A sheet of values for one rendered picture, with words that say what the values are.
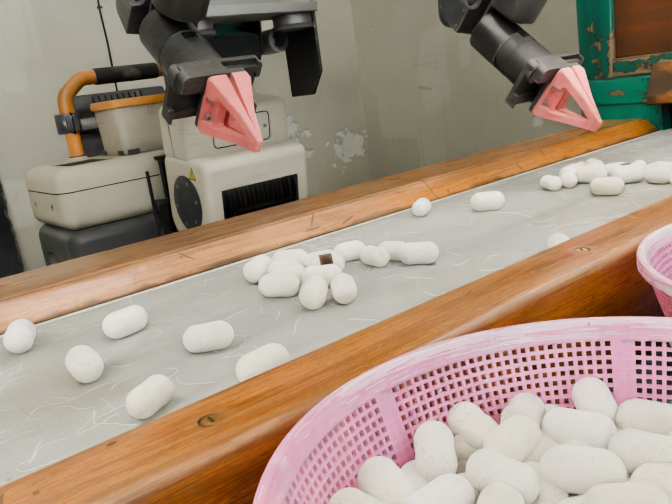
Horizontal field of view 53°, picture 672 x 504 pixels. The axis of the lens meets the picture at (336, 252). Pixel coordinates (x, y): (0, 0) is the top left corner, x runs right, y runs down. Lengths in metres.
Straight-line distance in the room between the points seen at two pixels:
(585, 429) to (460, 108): 2.58
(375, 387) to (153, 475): 0.11
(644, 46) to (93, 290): 1.05
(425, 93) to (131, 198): 1.81
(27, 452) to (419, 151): 2.77
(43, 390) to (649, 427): 0.35
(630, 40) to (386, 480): 1.18
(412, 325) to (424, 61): 2.63
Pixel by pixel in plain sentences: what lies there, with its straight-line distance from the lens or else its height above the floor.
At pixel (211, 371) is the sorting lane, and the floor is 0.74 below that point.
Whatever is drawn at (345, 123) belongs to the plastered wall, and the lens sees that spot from 3.23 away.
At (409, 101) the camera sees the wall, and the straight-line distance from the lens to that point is 3.07.
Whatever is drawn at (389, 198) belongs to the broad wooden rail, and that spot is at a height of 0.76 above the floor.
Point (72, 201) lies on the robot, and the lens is 1.41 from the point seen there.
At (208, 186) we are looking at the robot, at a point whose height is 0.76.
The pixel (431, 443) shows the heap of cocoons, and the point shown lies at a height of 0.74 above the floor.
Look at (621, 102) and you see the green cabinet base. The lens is 1.39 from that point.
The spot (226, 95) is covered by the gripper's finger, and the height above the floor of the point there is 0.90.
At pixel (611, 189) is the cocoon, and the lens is 0.81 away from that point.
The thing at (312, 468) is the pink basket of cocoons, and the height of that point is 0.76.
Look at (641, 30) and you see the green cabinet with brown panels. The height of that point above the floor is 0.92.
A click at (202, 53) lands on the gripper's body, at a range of 0.73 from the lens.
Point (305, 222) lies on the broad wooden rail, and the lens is 0.76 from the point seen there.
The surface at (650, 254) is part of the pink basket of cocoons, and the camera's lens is 0.51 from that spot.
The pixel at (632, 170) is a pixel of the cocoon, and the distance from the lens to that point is 0.87.
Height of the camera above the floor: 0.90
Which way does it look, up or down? 14 degrees down
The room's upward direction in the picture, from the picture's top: 8 degrees counter-clockwise
